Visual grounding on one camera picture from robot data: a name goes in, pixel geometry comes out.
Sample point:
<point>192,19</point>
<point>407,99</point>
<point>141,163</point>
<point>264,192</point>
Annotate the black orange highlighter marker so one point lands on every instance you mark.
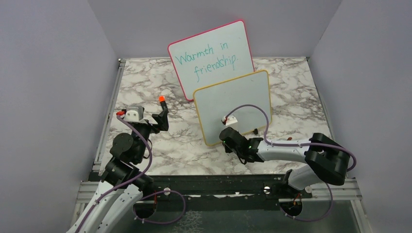
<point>162,103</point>

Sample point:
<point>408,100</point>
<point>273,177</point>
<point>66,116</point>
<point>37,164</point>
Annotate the pink framed whiteboard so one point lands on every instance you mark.
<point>211,57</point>

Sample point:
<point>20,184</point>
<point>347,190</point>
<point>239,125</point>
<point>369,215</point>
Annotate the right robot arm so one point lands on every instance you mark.
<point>324,159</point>

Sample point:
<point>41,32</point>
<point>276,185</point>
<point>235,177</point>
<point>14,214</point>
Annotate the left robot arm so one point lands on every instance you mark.
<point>122,183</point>

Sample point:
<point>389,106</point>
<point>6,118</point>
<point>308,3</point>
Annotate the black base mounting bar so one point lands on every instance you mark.
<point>180,193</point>

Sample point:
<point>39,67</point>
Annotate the yellow framed whiteboard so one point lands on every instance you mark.
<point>247,98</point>

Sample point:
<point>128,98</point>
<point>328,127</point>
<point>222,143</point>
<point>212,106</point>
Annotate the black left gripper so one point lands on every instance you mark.
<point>162,119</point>

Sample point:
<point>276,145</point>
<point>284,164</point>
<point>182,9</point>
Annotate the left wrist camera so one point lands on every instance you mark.
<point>134,114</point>

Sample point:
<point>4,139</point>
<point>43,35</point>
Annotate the aluminium table edge rail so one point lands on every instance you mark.
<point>108,117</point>

